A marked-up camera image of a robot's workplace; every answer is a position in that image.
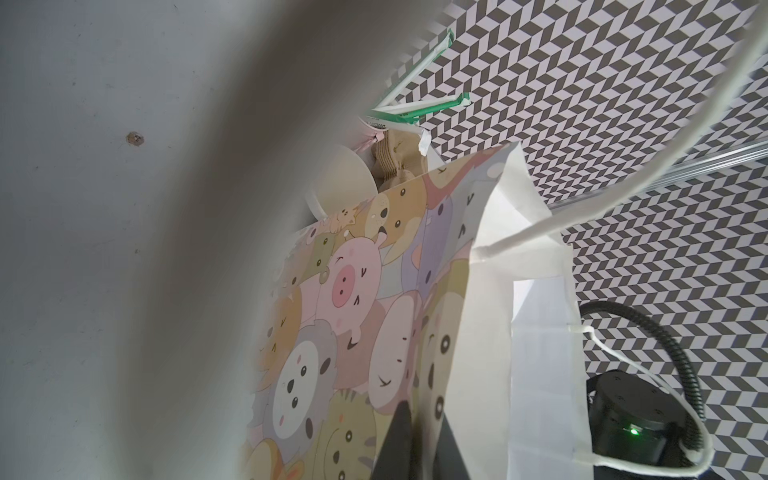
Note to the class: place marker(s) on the stacked pulp cup carriers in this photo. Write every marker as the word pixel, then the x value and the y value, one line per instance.
pixel 398 158

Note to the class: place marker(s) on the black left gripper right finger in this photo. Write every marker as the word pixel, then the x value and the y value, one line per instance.
pixel 445 461

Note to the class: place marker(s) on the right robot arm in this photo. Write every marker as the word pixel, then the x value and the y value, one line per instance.
pixel 641 429

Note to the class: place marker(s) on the cartoon animal paper gift bag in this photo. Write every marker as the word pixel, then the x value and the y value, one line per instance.
pixel 425 294

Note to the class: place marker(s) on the black sleeved paper cup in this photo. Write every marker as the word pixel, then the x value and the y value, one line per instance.
pixel 343 180

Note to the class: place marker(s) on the aluminium corner post right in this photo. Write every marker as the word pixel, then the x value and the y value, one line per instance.
pixel 746 153

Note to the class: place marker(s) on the green straw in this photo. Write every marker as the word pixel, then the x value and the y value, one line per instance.
pixel 411 113

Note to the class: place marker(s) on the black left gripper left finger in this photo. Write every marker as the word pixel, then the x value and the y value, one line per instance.
pixel 394 460

